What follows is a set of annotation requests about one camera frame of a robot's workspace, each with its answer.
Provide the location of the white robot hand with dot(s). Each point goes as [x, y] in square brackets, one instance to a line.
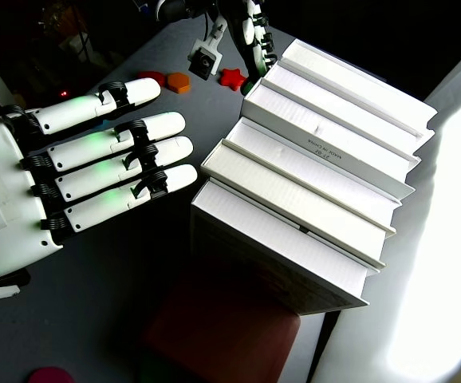
[250, 32]
[7, 179]

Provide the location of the white book marked 25-01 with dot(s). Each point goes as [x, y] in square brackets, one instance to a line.
[294, 159]

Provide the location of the red star block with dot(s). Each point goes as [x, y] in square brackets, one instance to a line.
[232, 78]

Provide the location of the dark green block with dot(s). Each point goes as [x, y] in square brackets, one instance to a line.
[246, 88]

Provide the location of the orange hexagon block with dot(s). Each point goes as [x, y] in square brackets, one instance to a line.
[178, 81]

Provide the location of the white book marked 27-02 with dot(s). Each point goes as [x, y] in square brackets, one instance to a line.
[294, 115]

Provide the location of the red disc block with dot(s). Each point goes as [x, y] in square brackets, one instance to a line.
[152, 76]

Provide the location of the pink disc block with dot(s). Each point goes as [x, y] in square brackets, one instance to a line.
[51, 376]

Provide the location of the white book with beige cover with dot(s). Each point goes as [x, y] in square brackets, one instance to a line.
[274, 239]

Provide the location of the red-brown box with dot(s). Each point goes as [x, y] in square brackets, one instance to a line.
[222, 335]

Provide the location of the black wrist camera white bracket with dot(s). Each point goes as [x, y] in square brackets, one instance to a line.
[203, 61]

